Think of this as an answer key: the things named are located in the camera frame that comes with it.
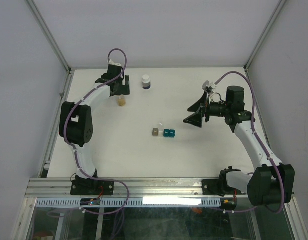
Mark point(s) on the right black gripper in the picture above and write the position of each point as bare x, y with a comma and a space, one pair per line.
195, 118

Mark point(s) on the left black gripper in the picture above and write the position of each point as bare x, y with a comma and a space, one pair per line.
125, 89

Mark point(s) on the amber pill bottle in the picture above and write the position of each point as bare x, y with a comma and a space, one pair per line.
121, 100

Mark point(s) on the teal pill box compartments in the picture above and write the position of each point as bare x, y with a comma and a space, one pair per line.
168, 133

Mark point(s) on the tan pill box compartment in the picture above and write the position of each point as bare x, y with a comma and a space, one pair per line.
155, 132

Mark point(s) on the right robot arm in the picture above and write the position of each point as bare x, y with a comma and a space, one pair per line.
272, 181

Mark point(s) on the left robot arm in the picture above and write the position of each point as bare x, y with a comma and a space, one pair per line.
76, 128

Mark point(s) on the white cap dark bottle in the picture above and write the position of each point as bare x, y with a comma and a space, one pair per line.
146, 83

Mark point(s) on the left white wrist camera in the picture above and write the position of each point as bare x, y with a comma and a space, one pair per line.
112, 63

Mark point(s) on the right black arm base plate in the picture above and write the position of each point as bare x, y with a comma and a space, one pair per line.
215, 187

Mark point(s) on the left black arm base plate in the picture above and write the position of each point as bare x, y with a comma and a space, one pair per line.
89, 187

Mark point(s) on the left aluminium frame post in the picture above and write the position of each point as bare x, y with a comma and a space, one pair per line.
48, 34

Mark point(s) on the aluminium frame post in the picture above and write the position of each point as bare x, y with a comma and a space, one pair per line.
48, 34
270, 23

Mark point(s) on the aluminium front rail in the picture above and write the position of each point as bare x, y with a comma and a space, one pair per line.
126, 187

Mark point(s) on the grey slotted cable duct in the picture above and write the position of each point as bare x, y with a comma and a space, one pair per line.
112, 202

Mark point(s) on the right aluminium frame post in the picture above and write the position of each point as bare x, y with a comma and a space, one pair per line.
270, 23

